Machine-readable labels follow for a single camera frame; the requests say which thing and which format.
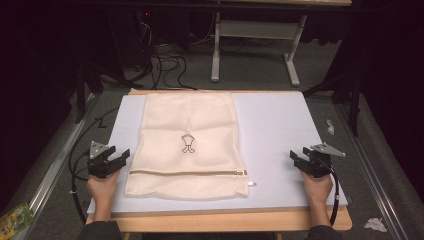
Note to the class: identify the person's left hand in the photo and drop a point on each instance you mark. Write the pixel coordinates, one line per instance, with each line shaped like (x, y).
(102, 188)

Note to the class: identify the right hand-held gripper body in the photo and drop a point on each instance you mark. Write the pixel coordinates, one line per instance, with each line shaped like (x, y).
(318, 165)

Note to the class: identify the metal floor rail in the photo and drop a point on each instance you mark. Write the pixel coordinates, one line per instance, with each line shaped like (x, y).
(50, 176)
(370, 176)

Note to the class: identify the person's right hand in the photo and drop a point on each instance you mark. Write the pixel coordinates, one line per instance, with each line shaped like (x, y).
(318, 190)

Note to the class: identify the green printed packet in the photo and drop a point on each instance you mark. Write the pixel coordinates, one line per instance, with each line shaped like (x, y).
(15, 221)

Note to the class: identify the wooden table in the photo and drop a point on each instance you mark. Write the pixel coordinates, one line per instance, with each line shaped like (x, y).
(216, 221)

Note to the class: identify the crumpled white tissue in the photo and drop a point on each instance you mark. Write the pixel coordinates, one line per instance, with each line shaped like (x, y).
(376, 225)

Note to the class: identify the white metal desk frame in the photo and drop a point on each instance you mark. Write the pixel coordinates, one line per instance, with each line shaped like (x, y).
(253, 30)

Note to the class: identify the small white tag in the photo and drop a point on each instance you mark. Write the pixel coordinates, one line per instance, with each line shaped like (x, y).
(252, 183)

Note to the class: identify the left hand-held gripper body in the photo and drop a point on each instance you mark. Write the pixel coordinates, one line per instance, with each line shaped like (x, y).
(100, 166)

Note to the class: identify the small white paper scrap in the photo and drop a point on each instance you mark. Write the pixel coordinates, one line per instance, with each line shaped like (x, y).
(330, 127)

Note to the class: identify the pale blue table board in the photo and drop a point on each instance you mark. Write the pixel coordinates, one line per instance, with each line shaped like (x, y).
(273, 133)

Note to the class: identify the cream mesh laundry bag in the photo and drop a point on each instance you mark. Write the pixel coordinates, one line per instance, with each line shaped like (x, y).
(186, 116)

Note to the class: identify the black metal stand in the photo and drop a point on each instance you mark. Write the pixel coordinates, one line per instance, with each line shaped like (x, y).
(80, 96)
(355, 106)

